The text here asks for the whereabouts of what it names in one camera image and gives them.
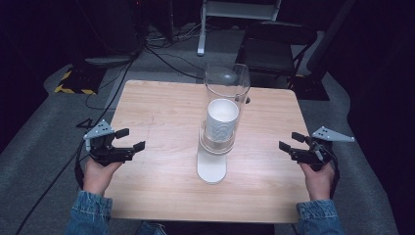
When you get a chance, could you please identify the black yellow striped floor plate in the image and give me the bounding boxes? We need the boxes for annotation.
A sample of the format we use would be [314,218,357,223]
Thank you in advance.
[53,66,106,96]

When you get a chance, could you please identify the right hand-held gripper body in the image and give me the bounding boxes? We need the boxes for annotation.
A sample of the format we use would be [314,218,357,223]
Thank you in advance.
[289,125,356,172]

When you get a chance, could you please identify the white paper cup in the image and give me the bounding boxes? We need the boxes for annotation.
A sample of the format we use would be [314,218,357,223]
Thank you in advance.
[205,98,241,144]

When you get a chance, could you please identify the white metal stand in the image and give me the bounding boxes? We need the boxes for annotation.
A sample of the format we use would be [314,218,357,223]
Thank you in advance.
[197,0,284,57]

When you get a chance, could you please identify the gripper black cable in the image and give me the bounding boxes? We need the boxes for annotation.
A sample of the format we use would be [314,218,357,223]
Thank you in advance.
[327,150,341,199]
[73,138,91,191]

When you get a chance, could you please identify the clear tube cup dispenser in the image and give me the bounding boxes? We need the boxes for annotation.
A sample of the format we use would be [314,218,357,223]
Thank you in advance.
[196,63,252,185]

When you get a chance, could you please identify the black slanted stand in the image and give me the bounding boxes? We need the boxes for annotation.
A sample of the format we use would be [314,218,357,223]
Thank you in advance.
[292,0,358,102]

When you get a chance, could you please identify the long black floor cable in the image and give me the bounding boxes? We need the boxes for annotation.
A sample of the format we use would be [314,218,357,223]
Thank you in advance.
[14,57,136,235]

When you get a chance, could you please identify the grey flat stand base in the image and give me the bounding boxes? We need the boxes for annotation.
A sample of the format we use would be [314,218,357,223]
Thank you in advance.
[84,54,135,68]

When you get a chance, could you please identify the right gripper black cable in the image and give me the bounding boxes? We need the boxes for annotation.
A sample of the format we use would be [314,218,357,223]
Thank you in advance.
[327,150,341,199]

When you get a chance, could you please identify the person's right hand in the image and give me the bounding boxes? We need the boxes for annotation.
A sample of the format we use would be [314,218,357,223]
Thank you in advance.
[299,162,336,202]

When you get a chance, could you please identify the black folding chair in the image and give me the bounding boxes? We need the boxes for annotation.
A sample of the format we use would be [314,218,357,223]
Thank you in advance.
[235,21,318,90]

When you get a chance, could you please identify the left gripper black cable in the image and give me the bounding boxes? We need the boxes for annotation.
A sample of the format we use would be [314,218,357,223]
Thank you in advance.
[73,138,91,191]

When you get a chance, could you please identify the person's left hand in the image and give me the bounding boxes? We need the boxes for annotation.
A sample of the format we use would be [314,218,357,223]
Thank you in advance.
[82,158,123,197]

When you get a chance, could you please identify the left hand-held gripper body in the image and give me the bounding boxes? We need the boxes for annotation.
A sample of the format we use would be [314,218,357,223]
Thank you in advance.
[83,118,136,166]

